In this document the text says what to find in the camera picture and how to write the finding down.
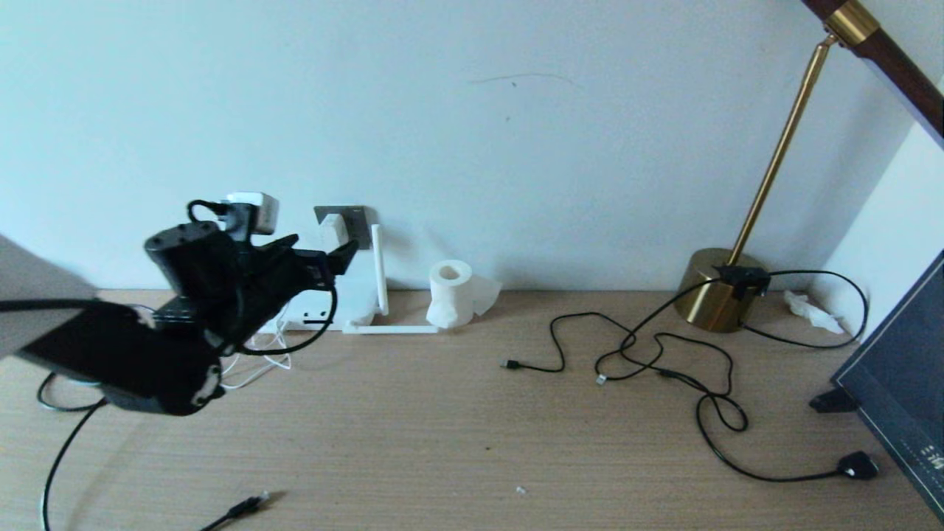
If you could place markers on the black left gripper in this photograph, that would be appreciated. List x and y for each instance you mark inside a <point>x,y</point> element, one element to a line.
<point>284,273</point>

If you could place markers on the white power adapter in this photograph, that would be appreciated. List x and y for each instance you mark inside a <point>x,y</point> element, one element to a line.
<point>333,230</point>

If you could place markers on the white router with antennas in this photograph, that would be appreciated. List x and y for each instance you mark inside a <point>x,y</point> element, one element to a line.
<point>380,273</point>

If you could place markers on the white toilet paper roll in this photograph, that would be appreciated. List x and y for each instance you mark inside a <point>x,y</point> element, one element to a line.
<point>450,295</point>

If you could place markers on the brass desk lamp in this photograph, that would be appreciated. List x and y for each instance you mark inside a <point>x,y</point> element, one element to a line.
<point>708,317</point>

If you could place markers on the crumpled white tissue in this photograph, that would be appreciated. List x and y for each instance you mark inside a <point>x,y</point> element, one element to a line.
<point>811,312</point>

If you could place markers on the black clip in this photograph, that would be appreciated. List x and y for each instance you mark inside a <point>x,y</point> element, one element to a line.
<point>833,402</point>

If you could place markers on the grey wall socket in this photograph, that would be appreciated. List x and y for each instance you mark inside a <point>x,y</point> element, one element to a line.
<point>360,221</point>

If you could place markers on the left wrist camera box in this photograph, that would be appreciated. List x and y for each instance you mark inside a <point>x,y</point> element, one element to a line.
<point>254,210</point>

